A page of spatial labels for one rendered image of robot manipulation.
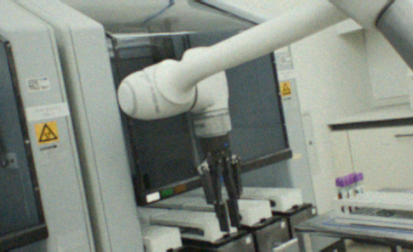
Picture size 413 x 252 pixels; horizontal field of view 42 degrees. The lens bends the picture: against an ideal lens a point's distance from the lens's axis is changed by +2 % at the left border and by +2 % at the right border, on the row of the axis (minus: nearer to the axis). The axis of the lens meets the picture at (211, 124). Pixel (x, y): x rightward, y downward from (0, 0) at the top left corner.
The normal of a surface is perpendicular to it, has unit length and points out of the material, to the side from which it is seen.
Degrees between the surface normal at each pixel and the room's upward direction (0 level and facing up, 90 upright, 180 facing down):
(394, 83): 90
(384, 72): 90
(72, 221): 90
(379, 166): 90
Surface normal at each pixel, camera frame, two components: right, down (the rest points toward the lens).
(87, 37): 0.66, -0.07
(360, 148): -0.74, 0.16
